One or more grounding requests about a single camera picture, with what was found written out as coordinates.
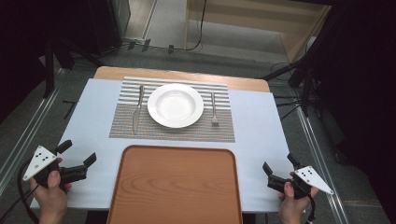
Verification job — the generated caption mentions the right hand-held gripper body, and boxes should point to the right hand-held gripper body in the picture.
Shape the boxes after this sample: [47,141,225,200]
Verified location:
[266,165,335,201]

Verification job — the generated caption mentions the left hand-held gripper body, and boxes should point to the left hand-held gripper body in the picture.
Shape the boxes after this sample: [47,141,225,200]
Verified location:
[21,145,88,189]

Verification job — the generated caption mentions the silver table knife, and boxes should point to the silver table knife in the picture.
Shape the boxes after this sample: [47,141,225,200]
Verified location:
[132,84,146,136]

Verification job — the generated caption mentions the silver fork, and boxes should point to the silver fork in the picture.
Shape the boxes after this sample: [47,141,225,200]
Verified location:
[210,91,220,128]

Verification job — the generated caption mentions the wood-grain brown tray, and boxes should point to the wood-grain brown tray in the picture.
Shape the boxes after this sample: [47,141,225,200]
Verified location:
[106,145,244,224]

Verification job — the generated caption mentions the white deep plate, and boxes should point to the white deep plate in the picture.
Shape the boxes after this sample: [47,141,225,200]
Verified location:
[147,82,205,129]

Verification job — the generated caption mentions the person's right hand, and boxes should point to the person's right hand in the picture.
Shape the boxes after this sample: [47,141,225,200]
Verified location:
[278,181,320,224]

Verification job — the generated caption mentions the person's left hand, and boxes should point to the person's left hand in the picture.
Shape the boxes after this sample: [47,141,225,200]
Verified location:
[30,169,73,224]

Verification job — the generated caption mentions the white table cover board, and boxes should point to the white table cover board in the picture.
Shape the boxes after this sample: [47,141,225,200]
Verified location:
[30,77,306,214]

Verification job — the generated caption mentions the black tape strip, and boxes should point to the black tape strip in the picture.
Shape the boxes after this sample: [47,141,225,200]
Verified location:
[62,99,78,120]

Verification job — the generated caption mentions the black tripod stand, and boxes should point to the black tripod stand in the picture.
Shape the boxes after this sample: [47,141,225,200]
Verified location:
[261,31,331,118]

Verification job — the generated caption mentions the black metal stand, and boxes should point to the black metal stand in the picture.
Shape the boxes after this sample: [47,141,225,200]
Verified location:
[43,36,56,99]

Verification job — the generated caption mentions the striped woven placemat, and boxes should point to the striped woven placemat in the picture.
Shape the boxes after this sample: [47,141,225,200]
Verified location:
[108,76,236,144]

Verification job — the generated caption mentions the wooden table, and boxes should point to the wooden table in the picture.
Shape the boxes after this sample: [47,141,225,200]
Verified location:
[93,65,271,93]

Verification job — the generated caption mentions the black curtain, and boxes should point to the black curtain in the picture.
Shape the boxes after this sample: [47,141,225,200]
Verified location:
[0,0,94,120]
[311,0,396,218]

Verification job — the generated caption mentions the dark metal cabinet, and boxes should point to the dark metal cabinet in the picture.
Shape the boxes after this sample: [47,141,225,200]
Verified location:
[87,0,132,57]

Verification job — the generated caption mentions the light wooden cabinet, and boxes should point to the light wooden cabinet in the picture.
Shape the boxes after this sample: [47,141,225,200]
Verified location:
[184,0,332,63]

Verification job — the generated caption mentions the aluminium floor rail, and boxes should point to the aluminium floor rail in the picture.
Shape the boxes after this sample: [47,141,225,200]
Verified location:
[295,105,350,224]
[0,69,64,194]

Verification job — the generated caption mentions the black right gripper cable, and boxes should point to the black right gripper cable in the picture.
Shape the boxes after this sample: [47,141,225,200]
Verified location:
[304,190,318,224]

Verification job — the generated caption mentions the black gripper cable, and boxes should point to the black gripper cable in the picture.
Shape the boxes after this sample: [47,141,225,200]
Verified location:
[17,160,40,224]
[304,190,318,224]

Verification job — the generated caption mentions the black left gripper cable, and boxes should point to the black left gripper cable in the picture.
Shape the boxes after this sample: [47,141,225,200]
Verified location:
[17,160,40,224]

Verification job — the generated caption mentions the thin black cable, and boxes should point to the thin black cable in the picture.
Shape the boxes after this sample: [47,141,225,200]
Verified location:
[0,185,41,222]

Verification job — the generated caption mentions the black hanging cable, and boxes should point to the black hanging cable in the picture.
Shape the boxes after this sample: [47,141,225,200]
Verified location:
[172,0,208,52]

